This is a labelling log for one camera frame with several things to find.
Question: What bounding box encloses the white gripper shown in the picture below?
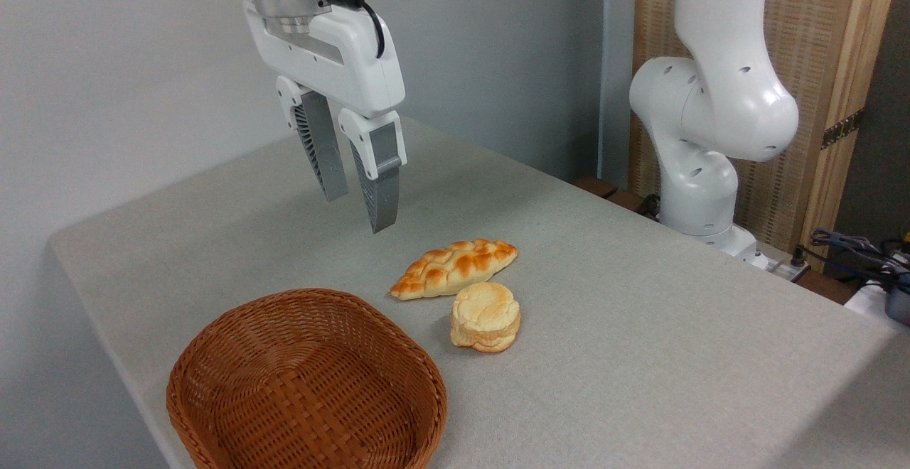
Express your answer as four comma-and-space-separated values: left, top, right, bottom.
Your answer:
231, 0, 408, 235

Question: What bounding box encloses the braided golden bread loaf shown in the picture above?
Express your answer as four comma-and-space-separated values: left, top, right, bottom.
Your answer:
389, 238, 519, 301

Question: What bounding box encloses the round pale bread bun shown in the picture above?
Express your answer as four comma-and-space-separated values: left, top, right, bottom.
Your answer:
450, 282, 523, 354

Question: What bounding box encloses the brown wicker basket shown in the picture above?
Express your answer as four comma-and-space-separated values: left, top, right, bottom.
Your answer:
166, 288, 449, 469

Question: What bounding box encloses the brown wooden base board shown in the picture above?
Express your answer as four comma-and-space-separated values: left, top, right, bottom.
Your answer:
572, 175, 660, 218

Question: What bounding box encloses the grey tablecloth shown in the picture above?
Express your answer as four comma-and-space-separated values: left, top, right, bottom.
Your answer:
48, 115, 910, 469

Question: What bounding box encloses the dark metal screen hinge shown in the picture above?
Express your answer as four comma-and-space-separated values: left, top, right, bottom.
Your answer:
821, 108, 865, 151

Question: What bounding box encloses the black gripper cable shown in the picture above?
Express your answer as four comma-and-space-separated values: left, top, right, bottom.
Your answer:
323, 0, 387, 60

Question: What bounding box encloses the blue and black cable bundle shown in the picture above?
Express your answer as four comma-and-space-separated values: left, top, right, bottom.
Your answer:
809, 228, 910, 293

